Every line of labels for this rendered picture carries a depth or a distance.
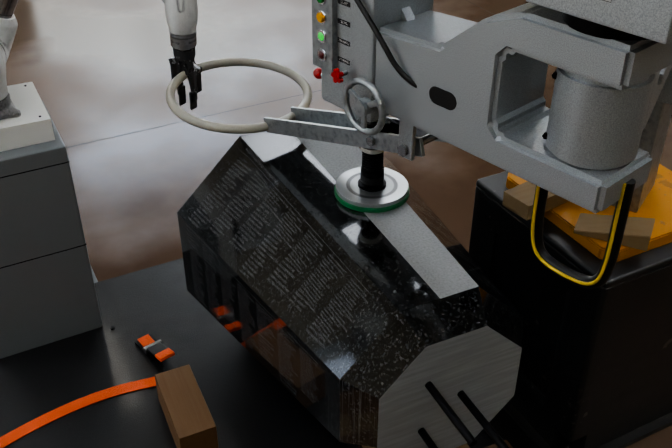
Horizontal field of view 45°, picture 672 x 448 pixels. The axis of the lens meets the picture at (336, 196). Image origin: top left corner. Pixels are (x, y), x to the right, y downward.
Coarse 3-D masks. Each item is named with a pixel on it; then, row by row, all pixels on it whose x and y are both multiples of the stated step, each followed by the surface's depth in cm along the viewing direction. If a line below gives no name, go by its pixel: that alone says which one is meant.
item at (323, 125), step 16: (304, 112) 258; (320, 112) 251; (336, 112) 245; (272, 128) 255; (288, 128) 248; (304, 128) 241; (320, 128) 235; (336, 128) 229; (352, 128) 225; (416, 128) 221; (352, 144) 227; (368, 144) 220; (384, 144) 216; (416, 144) 206
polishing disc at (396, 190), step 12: (360, 168) 244; (384, 168) 244; (336, 180) 239; (348, 180) 239; (396, 180) 239; (336, 192) 235; (348, 192) 233; (360, 192) 233; (372, 192) 233; (384, 192) 233; (396, 192) 233; (360, 204) 228; (372, 204) 228; (384, 204) 228
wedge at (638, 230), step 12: (588, 216) 233; (600, 216) 231; (612, 216) 230; (576, 228) 228; (588, 228) 227; (600, 228) 226; (636, 228) 223; (648, 228) 222; (624, 240) 222; (636, 240) 220; (648, 240) 219
